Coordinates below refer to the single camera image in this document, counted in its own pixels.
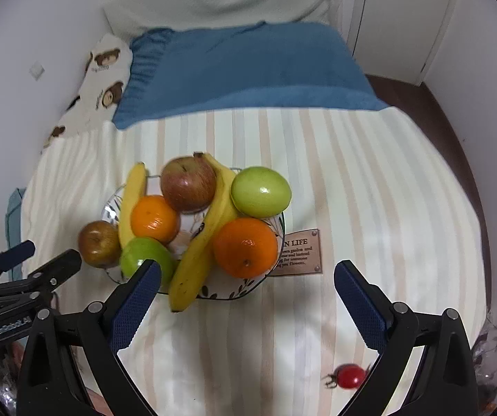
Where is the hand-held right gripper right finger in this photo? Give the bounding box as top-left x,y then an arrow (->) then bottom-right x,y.
334,260 -> 479,416

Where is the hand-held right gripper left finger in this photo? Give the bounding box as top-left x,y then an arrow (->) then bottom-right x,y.
17,259 -> 163,416

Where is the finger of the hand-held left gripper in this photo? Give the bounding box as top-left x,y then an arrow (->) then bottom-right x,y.
0,240 -> 36,289
0,249 -> 82,301

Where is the green apple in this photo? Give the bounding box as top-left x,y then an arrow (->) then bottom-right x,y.
230,166 -> 292,219
120,237 -> 176,289

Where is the red cherry tomato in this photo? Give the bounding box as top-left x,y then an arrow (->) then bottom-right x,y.
323,363 -> 368,389

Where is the banana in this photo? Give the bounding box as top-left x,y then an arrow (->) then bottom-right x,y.
119,162 -> 149,248
169,151 -> 239,313

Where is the oval floral deer plate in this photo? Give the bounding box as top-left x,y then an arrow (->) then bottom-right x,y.
100,168 -> 286,302

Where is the small orange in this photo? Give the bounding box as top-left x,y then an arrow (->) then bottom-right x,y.
131,195 -> 181,244

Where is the large orange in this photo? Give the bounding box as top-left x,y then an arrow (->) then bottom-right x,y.
212,217 -> 279,279

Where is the red apple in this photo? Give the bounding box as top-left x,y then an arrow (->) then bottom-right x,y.
160,156 -> 218,214

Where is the striped cat print blanket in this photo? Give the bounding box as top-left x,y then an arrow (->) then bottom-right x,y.
23,106 -> 492,416

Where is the bear print pillow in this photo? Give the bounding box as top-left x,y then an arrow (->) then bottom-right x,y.
41,34 -> 133,153

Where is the blue blanket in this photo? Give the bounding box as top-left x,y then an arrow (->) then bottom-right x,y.
112,21 -> 388,131

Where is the white door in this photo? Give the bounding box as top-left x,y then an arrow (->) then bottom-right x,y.
346,0 -> 463,87

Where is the grey textured pillow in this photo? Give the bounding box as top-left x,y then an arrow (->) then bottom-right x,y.
102,0 -> 332,37

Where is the string lights cable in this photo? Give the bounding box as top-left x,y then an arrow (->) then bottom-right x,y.
476,297 -> 497,382

